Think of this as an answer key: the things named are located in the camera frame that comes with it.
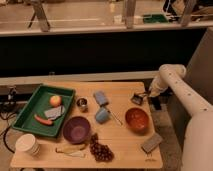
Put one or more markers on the green box in background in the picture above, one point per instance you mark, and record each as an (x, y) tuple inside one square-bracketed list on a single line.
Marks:
[(154, 18)]

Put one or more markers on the small metal cup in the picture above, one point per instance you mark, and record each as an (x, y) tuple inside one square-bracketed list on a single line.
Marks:
[(82, 104)]

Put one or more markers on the bunch of dark grapes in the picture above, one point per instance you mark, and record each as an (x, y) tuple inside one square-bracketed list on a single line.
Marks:
[(101, 153)]

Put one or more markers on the red sausage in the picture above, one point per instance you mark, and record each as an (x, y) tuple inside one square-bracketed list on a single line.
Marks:
[(43, 121)]

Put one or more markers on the light blue mug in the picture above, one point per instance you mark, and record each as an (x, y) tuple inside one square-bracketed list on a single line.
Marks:
[(102, 115)]

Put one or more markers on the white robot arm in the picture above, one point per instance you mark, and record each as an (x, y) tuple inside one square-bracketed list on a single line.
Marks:
[(197, 152)]

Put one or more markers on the metal spoon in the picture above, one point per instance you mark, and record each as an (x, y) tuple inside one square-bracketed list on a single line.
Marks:
[(119, 122)]

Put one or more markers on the green plastic tray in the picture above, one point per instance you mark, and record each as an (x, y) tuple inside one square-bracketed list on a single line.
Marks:
[(38, 104)]

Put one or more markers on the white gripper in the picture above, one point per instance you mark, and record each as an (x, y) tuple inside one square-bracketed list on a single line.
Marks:
[(156, 88)]

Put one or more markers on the yellow banana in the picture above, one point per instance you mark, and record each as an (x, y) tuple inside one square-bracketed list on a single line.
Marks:
[(72, 150)]

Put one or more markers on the grey block sponge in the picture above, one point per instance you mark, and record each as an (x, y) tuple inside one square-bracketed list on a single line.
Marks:
[(151, 143)]

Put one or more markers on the orange bowl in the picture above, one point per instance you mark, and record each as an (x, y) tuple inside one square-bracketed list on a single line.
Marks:
[(137, 120)]

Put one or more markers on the red yellow apple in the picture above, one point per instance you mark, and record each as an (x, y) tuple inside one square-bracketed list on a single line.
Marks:
[(55, 101)]

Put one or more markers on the grey sponge in tray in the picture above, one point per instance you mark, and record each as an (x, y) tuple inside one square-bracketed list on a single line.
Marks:
[(54, 113)]

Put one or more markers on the purple bowl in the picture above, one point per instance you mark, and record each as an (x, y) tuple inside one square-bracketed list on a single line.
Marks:
[(77, 130)]

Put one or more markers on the blue sponge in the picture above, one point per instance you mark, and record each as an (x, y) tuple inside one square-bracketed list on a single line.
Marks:
[(100, 98)]

